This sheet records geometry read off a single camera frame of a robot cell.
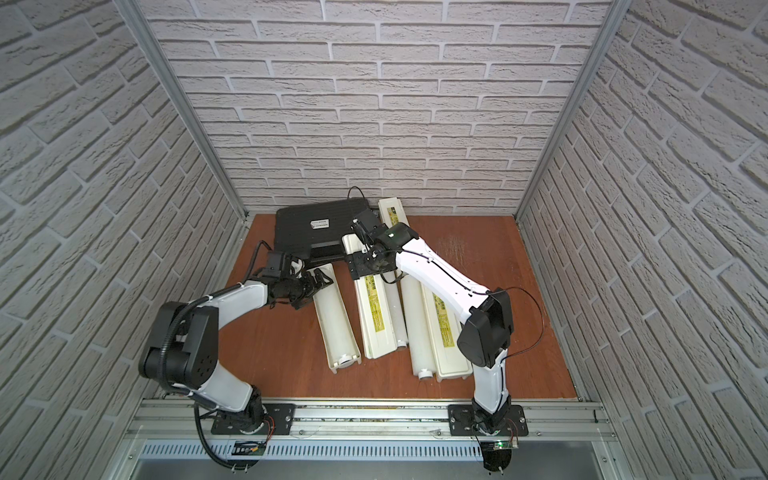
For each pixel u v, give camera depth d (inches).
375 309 30.3
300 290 31.9
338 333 32.7
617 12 27.1
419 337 32.6
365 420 29.7
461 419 29.1
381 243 22.0
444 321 32.7
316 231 42.0
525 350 20.2
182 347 17.9
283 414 29.7
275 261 29.1
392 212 43.5
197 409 27.4
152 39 29.3
